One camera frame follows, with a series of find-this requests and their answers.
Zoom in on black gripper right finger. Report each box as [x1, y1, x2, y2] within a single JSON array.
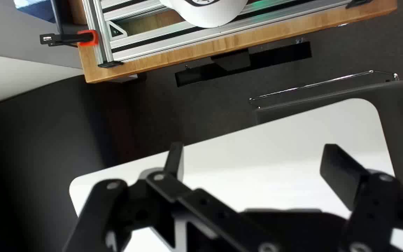
[[320, 142, 403, 252]]

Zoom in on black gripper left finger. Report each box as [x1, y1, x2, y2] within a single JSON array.
[[63, 141, 277, 252]]

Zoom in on orange black clamp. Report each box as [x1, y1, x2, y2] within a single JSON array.
[[39, 27, 101, 47]]

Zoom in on grey box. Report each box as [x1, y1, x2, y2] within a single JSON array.
[[0, 0, 84, 71]]

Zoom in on wooden board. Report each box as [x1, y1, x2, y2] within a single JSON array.
[[77, 0, 399, 85]]

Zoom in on white domed device black logo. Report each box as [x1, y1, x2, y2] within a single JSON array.
[[158, 0, 249, 27]]

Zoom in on aluminium profile frame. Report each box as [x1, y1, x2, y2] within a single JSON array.
[[81, 0, 353, 67]]

